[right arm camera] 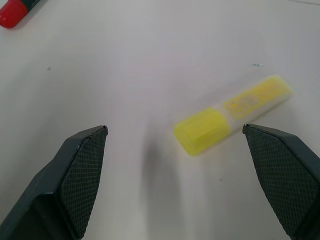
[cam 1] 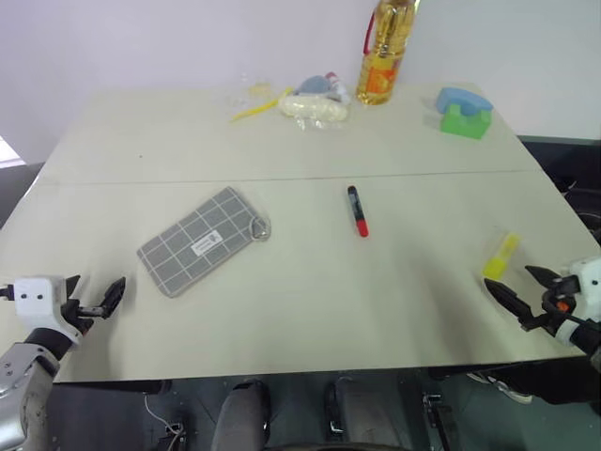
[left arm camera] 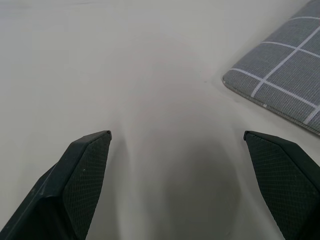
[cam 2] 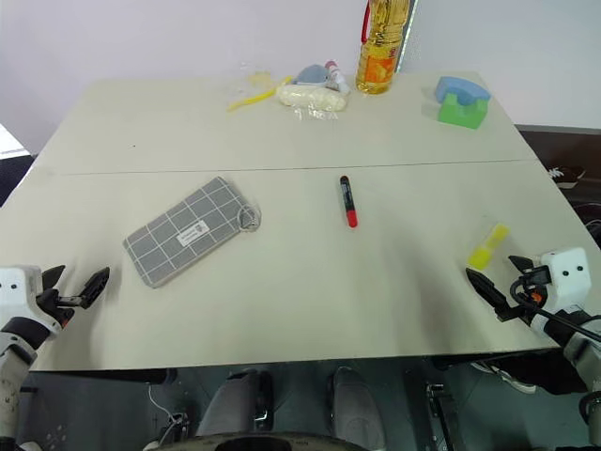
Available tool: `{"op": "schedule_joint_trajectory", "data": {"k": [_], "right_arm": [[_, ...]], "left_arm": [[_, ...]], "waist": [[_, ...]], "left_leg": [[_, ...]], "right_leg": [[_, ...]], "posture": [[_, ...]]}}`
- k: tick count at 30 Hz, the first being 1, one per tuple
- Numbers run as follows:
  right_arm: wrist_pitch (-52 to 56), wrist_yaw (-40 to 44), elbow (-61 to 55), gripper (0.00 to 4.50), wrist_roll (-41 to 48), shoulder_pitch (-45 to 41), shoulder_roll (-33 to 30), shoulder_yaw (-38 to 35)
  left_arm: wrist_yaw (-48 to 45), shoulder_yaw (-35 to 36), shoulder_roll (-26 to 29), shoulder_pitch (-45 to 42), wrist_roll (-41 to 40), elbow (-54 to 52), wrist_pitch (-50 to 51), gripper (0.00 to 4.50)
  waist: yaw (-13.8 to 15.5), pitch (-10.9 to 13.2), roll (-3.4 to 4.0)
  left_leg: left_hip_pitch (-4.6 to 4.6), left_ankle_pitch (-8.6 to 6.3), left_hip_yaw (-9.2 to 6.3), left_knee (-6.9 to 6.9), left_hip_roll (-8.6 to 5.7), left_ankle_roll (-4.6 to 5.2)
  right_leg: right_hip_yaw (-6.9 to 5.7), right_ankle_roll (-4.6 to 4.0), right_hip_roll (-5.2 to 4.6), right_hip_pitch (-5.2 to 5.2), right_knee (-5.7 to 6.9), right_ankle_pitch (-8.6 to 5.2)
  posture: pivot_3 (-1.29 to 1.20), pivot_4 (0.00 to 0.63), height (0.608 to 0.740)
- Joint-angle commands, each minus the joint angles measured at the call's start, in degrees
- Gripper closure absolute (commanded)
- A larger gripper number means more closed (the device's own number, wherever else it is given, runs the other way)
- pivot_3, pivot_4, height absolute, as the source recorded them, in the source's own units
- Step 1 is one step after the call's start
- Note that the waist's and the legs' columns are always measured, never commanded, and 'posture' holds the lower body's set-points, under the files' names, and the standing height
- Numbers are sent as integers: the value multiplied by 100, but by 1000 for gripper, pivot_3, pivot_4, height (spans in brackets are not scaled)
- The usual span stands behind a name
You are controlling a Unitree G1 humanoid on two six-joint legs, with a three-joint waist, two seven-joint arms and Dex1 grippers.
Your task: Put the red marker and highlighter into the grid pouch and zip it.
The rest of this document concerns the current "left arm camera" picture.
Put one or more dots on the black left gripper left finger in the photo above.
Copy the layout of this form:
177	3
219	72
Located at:
62	190

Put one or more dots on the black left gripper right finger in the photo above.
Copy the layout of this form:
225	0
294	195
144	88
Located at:
290	185

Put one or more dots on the grey checked cloth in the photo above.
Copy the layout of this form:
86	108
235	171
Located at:
282	75

